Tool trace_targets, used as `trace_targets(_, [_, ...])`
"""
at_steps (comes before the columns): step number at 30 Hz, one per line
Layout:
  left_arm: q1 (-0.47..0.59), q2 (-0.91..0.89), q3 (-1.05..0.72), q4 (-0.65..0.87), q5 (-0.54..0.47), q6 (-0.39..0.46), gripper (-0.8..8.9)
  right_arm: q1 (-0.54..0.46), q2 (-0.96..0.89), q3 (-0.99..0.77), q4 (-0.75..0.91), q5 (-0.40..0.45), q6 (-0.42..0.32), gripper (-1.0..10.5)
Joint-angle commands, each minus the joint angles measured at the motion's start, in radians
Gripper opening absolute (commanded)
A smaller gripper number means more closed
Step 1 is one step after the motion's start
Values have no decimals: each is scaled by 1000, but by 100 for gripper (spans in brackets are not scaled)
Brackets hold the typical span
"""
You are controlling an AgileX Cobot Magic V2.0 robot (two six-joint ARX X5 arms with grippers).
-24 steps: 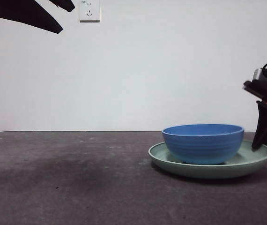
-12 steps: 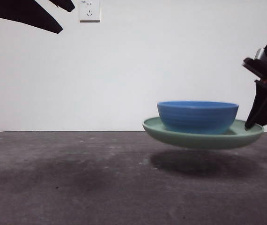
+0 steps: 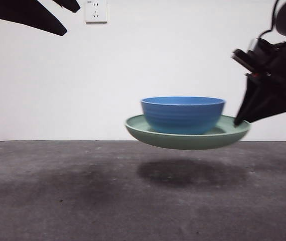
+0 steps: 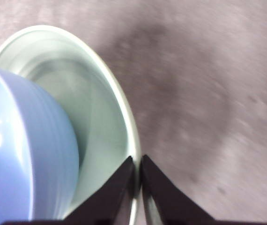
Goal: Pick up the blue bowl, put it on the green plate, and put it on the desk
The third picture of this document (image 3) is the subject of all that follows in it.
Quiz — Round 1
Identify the thin black cable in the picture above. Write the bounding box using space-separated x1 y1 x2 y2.
257 0 281 40

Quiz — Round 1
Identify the blue ribbed bowl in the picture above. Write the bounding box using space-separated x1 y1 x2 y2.
140 96 226 135

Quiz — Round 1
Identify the white wall socket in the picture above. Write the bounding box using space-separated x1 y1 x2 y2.
85 0 108 25

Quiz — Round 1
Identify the green round plate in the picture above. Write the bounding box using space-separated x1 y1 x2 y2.
124 114 251 151

